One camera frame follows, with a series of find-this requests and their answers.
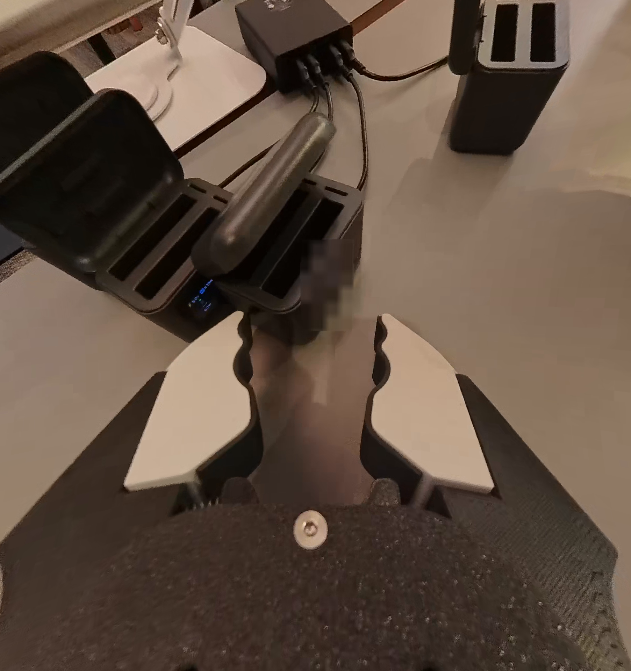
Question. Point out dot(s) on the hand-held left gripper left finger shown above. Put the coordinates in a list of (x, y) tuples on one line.
[(194, 414)]

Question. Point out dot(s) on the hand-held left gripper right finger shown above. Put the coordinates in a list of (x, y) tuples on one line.
[(430, 419)]

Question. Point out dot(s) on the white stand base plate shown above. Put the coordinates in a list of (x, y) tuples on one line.
[(215, 89)]

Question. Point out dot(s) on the black power adapter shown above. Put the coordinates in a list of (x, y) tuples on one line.
[(284, 26)]

